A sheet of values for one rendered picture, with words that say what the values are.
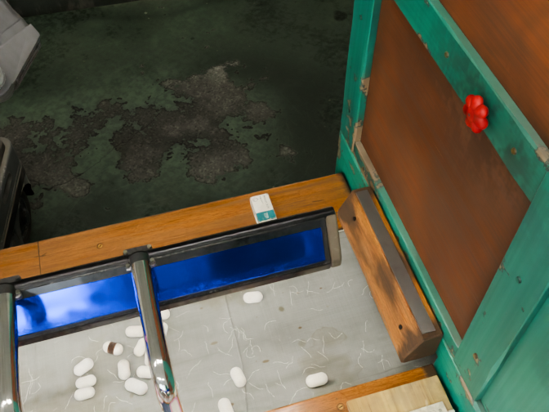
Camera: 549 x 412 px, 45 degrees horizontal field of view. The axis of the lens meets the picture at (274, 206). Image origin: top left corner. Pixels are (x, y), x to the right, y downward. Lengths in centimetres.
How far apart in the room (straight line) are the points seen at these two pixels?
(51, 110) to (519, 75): 213
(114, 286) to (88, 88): 195
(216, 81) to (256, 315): 162
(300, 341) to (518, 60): 61
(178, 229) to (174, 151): 119
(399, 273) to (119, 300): 46
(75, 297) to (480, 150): 50
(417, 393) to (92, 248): 61
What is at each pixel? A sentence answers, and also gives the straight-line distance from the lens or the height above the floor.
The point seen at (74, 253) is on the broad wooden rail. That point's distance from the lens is 123.
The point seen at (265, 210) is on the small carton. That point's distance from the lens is 121.
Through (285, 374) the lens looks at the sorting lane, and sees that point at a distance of 110.
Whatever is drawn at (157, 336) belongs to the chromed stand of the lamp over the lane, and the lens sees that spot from 71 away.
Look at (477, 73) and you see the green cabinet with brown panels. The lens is 77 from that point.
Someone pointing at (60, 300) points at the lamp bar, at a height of 109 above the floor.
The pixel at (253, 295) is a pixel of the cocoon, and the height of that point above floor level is 76.
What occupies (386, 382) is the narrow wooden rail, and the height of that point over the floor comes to 76.
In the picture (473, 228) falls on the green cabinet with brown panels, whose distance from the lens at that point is 88.
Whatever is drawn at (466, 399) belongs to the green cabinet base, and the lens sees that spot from 103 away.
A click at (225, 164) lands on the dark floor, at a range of 233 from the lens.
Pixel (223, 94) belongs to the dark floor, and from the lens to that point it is 258.
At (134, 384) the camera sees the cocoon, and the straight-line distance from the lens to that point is 109.
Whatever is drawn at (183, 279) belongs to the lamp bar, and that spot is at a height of 108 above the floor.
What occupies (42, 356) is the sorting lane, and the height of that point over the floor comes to 74.
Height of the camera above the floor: 175
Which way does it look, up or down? 52 degrees down
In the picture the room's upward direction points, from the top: straight up
